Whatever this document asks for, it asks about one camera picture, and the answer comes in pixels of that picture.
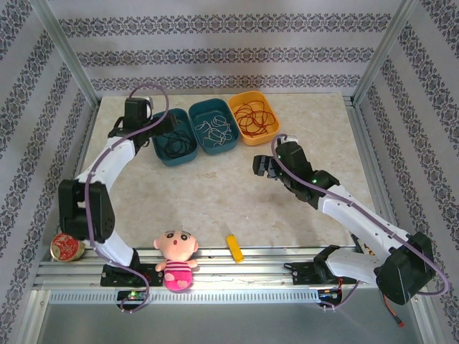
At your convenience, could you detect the aluminium mounting rail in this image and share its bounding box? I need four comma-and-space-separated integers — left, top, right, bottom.
34, 246, 430, 292

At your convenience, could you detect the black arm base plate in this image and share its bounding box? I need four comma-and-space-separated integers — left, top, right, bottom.
100, 263, 166, 287
285, 260, 359, 287

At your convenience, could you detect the aluminium side rail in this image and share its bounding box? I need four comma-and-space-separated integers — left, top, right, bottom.
343, 95, 427, 259
35, 103, 101, 264

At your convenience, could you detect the small printed packet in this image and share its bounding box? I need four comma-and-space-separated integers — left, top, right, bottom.
353, 234, 376, 256

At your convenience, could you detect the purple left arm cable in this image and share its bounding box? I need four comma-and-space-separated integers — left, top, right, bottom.
85, 82, 170, 315

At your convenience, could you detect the aluminium frame post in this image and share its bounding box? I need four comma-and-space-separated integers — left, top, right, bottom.
30, 0, 100, 108
353, 0, 420, 105

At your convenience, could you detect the pink plush doll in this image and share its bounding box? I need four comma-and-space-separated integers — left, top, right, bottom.
153, 229, 200, 293

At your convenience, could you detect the yellow plastic bin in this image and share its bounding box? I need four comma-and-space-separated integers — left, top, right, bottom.
228, 91, 280, 147

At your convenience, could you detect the red round tin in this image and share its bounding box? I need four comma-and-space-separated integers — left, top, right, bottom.
49, 232, 87, 262

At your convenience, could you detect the yellow rectangular block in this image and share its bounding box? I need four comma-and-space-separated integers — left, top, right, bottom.
224, 234, 245, 264

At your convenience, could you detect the teal plastic bin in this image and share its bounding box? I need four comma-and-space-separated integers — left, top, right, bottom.
149, 108, 199, 168
188, 98, 240, 156

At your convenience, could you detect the red black wire with connector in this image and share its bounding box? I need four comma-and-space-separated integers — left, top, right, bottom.
382, 293, 406, 328

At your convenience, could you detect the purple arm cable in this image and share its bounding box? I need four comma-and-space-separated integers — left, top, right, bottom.
270, 133, 450, 312
85, 82, 170, 315

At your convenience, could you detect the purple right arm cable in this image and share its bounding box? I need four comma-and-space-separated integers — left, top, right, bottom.
270, 133, 450, 312

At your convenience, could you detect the grey metal sheet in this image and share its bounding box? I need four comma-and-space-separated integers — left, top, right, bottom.
35, 302, 426, 344

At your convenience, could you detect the perforated cable duct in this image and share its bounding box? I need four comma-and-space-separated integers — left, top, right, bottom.
48, 289, 320, 305

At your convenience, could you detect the white cable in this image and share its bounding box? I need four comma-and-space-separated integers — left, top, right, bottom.
199, 128, 230, 148
195, 120, 214, 139
210, 116, 232, 136

